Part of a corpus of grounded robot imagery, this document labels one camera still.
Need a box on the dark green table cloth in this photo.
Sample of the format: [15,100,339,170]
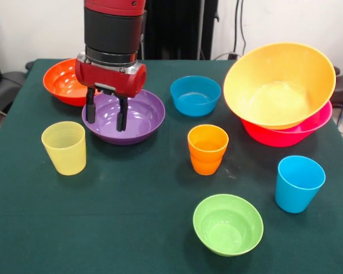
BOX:
[0,58,343,274]

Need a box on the large orange plastic bowl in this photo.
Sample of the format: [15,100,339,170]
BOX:
[222,42,337,131]

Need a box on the orange plastic cup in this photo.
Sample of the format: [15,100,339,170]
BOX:
[190,154,225,176]
[187,124,230,163]

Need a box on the black wall cable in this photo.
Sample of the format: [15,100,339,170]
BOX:
[214,0,246,61]

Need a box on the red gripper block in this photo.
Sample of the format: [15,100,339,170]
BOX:
[74,51,147,132]

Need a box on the purple plastic bowl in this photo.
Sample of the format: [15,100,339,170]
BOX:
[81,89,166,146]

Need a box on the small blue plastic bowl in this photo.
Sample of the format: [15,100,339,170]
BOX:
[170,75,222,118]

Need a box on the red plastic bowl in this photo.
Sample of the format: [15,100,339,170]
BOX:
[42,58,99,107]

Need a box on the pale yellow-green plastic cup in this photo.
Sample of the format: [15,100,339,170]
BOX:
[41,121,87,176]

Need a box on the blue plastic cup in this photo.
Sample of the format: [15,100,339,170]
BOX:
[275,155,326,214]

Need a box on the small green plastic bowl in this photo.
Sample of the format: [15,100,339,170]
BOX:
[192,194,265,257]

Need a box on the large pink plastic bowl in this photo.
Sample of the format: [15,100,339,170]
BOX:
[240,101,333,148]

